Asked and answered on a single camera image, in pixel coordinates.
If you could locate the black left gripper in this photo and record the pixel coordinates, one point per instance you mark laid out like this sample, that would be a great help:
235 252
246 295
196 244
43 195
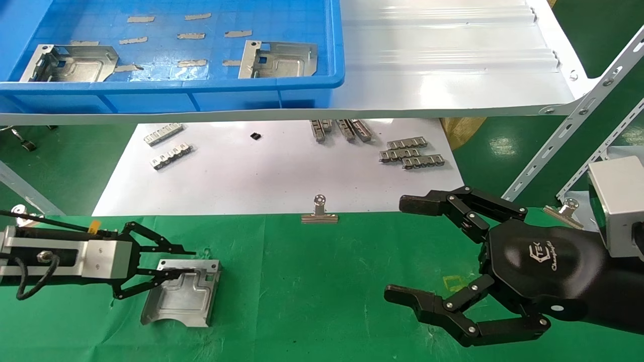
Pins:
60 234

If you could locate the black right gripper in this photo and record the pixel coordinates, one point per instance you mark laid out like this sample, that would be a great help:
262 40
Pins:
546 261

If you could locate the stamped sheet metal bracket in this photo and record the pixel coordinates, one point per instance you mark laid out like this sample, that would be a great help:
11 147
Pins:
287 63
80 65
181 301

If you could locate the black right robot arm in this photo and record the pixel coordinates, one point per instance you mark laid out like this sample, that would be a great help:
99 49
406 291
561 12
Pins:
629 301

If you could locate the small metal connector strip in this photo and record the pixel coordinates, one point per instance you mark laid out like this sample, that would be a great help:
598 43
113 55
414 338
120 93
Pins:
171 156
397 155
346 130
362 130
406 143
327 125
422 162
163 134
317 131

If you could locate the green table cloth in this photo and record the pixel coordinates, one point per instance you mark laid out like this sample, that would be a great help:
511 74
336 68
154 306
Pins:
327 291

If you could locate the tan woven bag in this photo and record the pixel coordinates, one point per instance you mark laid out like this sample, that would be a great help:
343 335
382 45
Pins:
463 131

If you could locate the white paper sheet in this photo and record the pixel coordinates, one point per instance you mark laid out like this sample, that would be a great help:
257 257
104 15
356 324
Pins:
276 176

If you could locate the white shelf board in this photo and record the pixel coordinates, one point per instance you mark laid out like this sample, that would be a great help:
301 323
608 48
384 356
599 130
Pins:
443 75

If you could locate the black caster wheel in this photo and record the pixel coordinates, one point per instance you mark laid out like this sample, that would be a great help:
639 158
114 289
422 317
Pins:
27 145

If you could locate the grey tape piece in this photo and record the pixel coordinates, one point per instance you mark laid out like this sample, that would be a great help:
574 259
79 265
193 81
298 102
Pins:
133 40
192 63
191 35
128 68
197 16
238 33
231 63
83 42
141 19

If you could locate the blue plastic bin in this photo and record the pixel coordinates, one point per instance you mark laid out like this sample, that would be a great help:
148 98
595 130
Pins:
282 20

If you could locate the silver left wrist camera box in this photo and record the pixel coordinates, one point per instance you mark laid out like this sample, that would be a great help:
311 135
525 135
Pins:
105 259

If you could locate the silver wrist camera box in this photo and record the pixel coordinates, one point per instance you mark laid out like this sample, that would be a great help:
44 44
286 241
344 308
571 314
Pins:
105 259
616 201

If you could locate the grey metal frame beam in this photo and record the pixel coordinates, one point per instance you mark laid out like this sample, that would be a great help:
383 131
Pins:
25 191

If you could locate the white slotted angle rail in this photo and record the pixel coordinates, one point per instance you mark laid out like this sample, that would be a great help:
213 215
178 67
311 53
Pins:
604 151
568 125

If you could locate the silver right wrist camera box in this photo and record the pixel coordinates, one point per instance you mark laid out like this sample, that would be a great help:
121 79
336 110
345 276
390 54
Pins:
616 201

